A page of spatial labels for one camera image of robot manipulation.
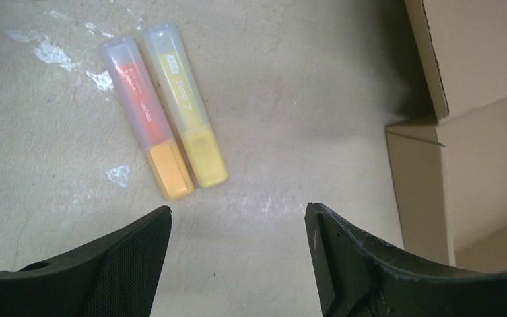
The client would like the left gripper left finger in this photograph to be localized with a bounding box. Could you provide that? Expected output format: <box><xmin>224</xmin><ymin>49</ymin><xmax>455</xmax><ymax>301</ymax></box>
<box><xmin>0</xmin><ymin>206</ymin><xmax>172</xmax><ymax>316</ymax></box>

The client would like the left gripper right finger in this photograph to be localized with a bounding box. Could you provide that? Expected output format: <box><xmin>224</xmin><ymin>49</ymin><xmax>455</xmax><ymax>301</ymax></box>
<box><xmin>304</xmin><ymin>203</ymin><xmax>507</xmax><ymax>316</ymax></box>

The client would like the brown cardboard box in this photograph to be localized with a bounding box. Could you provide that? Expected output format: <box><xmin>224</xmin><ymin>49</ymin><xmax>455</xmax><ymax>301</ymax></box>
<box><xmin>386</xmin><ymin>1</ymin><xmax>507</xmax><ymax>273</ymax></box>

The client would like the yellow marker pen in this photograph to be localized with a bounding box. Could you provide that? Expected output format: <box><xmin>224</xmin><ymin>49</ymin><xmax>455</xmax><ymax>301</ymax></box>
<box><xmin>144</xmin><ymin>22</ymin><xmax>228</xmax><ymax>188</ymax></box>

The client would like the orange marker pen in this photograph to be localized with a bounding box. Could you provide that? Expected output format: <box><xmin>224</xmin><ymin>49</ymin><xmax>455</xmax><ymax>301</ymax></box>
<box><xmin>99</xmin><ymin>36</ymin><xmax>194</xmax><ymax>201</ymax></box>

